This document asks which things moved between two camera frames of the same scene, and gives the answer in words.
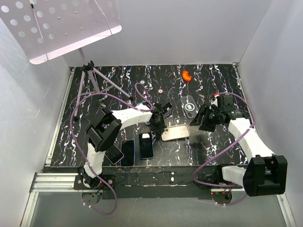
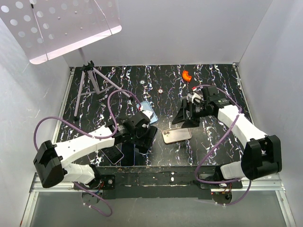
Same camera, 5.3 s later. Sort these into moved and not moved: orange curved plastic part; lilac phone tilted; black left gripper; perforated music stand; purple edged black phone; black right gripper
Moved: black left gripper; black right gripper
Not moved: orange curved plastic part; lilac phone tilted; purple edged black phone; perforated music stand
